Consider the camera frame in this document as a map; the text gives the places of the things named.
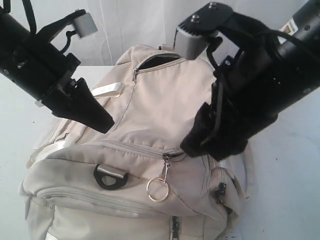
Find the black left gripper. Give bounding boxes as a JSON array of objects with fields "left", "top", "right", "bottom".
[{"left": 9, "top": 32, "right": 115, "bottom": 133}]

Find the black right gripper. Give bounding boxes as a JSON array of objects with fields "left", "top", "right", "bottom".
[{"left": 180, "top": 48, "right": 283, "bottom": 161}]

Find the silver zipper pull key ring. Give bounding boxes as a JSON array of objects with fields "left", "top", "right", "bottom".
[{"left": 146, "top": 153, "right": 172, "bottom": 202}]

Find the cream fabric duffel bag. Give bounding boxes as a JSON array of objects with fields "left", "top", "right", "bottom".
[{"left": 19, "top": 45, "right": 252, "bottom": 240}]

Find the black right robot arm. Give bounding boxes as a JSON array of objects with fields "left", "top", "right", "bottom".
[{"left": 173, "top": 0, "right": 320, "bottom": 161}]

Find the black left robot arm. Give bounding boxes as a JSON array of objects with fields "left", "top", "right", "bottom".
[{"left": 0, "top": 0, "right": 114, "bottom": 133}]

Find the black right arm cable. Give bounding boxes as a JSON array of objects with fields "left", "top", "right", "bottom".
[{"left": 199, "top": 29, "right": 301, "bottom": 148}]

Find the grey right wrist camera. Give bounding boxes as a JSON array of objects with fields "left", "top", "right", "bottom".
[{"left": 173, "top": 1, "right": 269, "bottom": 60}]

